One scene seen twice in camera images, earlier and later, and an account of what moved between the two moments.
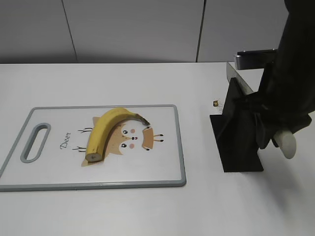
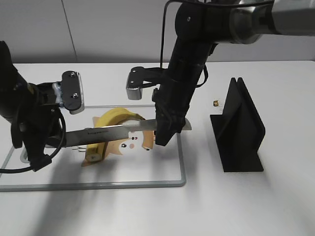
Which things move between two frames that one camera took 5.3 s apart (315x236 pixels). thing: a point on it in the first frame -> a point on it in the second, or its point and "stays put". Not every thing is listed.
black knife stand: x=236 y=132 stays put
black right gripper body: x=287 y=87 -> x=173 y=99
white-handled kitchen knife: x=285 y=140 -> x=79 y=136
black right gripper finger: x=264 y=124 -> x=166 y=128
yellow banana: x=95 y=148 stays put
